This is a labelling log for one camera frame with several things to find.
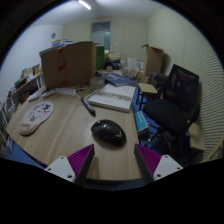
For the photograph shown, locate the black marker pen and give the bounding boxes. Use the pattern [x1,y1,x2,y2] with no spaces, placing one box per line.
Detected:
[79,95,97,117]

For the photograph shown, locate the grey door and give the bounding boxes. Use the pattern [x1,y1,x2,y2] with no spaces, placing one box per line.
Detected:
[90,21,112,51]

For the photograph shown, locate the large brown cardboard box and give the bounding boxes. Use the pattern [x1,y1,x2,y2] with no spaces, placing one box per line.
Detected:
[39,40,98,92]

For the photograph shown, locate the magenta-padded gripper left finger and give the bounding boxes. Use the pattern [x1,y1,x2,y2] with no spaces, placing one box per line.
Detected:
[44,143,96,186]

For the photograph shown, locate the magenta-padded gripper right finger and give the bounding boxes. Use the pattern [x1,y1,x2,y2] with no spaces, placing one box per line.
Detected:
[133,143,184,185]

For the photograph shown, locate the black computer mouse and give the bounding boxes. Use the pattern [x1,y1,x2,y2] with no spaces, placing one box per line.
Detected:
[90,119,128,147]

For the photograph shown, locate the black office chair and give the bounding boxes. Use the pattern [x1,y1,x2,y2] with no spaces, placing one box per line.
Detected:
[143,63,202,158]

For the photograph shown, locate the green box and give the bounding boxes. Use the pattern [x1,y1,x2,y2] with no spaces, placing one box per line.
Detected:
[95,44,106,70]

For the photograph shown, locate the cluttered shelf unit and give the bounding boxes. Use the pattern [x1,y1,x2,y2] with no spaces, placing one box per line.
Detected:
[0,63,43,148]

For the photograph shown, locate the small teal box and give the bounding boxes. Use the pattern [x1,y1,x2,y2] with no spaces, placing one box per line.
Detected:
[133,110,150,136]

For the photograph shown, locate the blue hardcover book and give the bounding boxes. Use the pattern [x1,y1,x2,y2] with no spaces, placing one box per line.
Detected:
[96,72,138,88]

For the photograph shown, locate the ceiling tube light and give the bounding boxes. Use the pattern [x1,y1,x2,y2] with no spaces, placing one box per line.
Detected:
[77,0,92,10]

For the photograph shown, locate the small wooden stool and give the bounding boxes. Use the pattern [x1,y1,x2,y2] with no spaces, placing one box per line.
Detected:
[137,82,158,95]

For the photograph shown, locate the blue and white boxes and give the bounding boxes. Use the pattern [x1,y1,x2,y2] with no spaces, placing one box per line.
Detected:
[51,38,73,48]

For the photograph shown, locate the clear tape roll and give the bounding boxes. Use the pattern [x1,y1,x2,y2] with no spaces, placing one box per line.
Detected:
[89,76,106,89]

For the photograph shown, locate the tall open cardboard box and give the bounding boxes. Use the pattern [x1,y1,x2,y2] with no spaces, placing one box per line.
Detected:
[141,43,165,78]

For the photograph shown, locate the round printed mouse pad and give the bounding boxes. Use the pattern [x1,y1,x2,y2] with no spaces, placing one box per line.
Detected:
[17,101,55,136]

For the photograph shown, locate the large white book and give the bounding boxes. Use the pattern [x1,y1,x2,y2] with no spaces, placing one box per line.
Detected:
[87,83,137,113]

